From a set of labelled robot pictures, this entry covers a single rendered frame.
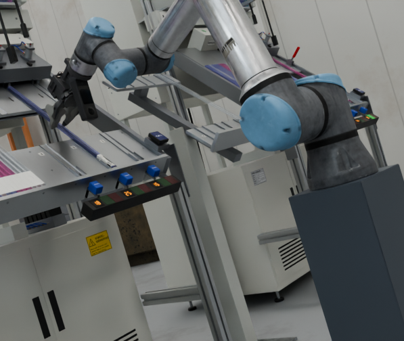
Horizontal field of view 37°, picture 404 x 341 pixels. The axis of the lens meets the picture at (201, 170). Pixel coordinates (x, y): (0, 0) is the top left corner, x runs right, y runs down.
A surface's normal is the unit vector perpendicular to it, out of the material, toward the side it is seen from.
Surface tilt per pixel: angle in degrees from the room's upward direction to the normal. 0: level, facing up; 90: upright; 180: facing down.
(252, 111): 97
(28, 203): 134
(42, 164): 44
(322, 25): 90
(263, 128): 97
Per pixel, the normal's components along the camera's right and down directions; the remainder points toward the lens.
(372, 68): -0.66, 0.21
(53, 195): 0.73, 0.51
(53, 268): 0.73, -0.22
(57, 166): 0.30, -0.84
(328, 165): -0.52, -0.15
